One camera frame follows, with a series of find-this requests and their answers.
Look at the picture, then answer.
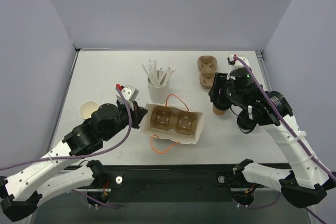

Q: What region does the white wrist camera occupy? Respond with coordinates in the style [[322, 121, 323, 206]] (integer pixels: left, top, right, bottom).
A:
[[116, 84, 139, 110], [227, 54, 250, 68]]

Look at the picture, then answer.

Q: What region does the stack of black lids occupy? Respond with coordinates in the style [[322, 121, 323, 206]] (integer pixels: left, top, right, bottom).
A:
[[237, 111, 257, 134]]

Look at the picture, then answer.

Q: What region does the single brown pulp carrier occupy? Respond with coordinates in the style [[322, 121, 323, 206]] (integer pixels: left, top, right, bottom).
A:
[[150, 106, 198, 135]]

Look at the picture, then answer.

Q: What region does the white straw holder cup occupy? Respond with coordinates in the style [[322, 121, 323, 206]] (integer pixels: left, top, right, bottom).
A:
[[148, 78, 170, 104]]

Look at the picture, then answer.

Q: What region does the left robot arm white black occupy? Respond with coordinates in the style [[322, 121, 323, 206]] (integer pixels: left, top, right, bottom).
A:
[[1, 102, 148, 222]]

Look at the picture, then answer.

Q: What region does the stack of paper cups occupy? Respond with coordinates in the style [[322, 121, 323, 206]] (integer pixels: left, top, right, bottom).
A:
[[79, 101, 99, 120]]

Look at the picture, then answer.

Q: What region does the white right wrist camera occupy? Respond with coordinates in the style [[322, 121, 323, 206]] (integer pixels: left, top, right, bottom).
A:
[[227, 54, 250, 68]]

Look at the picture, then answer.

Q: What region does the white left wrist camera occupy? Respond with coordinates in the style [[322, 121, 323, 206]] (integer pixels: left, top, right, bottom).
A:
[[116, 84, 139, 110]]

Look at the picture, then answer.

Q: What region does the wrapped white straws bundle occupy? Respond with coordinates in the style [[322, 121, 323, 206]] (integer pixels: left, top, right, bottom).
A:
[[141, 58, 176, 88]]

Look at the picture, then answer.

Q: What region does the beige paper takeout bag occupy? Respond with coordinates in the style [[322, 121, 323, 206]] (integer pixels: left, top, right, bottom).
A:
[[140, 93, 205, 154]]

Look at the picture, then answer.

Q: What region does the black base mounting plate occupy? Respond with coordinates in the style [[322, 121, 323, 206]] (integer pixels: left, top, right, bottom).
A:
[[105, 164, 251, 203]]

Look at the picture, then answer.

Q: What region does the brown paper coffee cup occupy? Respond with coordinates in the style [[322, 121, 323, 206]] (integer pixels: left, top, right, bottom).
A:
[[213, 106, 227, 115]]

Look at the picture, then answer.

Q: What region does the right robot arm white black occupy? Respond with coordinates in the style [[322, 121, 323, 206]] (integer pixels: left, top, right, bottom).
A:
[[208, 68, 335, 208]]

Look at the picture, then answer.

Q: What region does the brown pulp cup carrier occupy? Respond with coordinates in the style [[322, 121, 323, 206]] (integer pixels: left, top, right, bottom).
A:
[[197, 56, 217, 90]]

